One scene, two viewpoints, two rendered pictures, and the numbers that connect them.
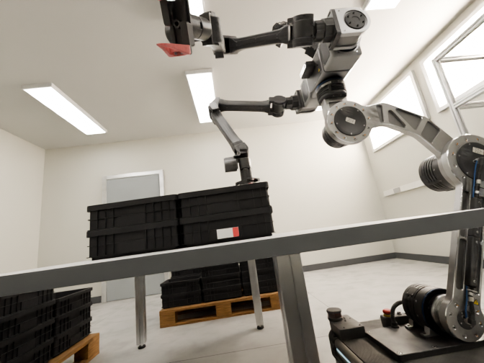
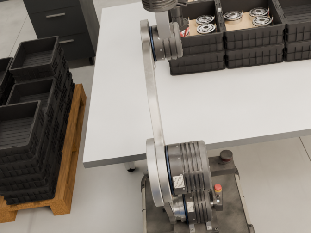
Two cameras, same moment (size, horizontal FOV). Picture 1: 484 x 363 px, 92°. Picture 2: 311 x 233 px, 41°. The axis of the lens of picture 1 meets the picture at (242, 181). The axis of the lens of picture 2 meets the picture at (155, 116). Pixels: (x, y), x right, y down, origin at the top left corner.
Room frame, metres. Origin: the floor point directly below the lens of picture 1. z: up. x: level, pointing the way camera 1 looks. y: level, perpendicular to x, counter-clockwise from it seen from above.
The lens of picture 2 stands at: (1.14, -1.95, 1.95)
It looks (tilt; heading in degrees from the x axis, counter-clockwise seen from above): 39 degrees down; 99
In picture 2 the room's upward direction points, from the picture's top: 12 degrees counter-clockwise
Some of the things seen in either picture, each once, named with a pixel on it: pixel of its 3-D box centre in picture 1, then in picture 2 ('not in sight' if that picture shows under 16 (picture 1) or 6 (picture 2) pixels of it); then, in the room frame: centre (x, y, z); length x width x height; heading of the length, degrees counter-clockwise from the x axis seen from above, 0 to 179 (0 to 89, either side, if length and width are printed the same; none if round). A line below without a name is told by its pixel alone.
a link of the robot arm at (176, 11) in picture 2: (243, 164); (176, 9); (1.05, -0.02, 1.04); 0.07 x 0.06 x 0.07; 94
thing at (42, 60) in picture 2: not in sight; (45, 77); (-0.01, 0.58, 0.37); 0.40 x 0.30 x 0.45; 94
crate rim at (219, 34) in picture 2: (226, 195); (192, 20); (1.12, 0.09, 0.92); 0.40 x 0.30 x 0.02; 90
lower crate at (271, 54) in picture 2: not in sight; (249, 39); (1.42, 0.09, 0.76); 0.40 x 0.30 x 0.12; 90
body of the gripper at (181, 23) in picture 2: (246, 176); (177, 21); (1.05, -0.03, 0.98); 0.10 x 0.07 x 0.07; 49
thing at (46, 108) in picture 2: not in sight; (37, 117); (0.02, 0.18, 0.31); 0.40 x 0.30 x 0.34; 94
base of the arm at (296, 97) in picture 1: (292, 102); not in sight; (1.26, -0.36, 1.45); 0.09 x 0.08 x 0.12; 4
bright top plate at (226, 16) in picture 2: not in sight; (232, 15); (1.35, 0.20, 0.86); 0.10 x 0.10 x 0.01
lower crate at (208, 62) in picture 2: (230, 227); (195, 45); (1.12, 0.09, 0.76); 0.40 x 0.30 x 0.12; 90
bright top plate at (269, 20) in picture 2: not in sight; (262, 21); (1.49, 0.09, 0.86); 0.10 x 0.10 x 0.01
